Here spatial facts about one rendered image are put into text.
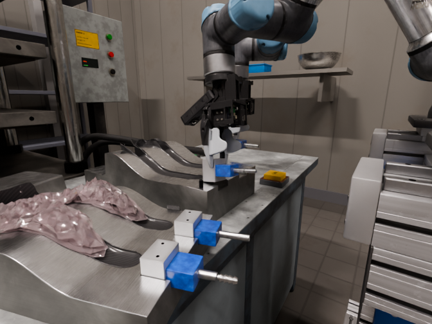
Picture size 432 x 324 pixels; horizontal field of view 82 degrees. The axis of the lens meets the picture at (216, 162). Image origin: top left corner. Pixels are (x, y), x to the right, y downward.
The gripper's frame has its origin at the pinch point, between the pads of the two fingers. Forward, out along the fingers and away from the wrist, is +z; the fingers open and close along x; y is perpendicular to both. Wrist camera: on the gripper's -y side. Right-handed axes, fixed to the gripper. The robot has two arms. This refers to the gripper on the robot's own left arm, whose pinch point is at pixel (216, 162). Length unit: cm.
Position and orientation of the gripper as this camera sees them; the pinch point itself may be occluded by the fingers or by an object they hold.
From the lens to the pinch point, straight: 61.2
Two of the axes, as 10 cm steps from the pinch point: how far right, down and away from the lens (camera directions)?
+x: 5.5, -0.7, 8.3
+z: 0.4, 10.0, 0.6
